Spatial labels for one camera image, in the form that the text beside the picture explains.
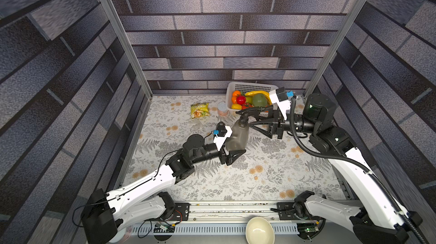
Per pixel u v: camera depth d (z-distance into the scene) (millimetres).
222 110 1040
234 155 584
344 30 857
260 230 695
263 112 530
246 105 1063
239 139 644
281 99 460
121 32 857
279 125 466
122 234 643
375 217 384
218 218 730
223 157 580
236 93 1138
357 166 394
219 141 570
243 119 539
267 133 496
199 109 1067
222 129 565
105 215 392
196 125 1034
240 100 1065
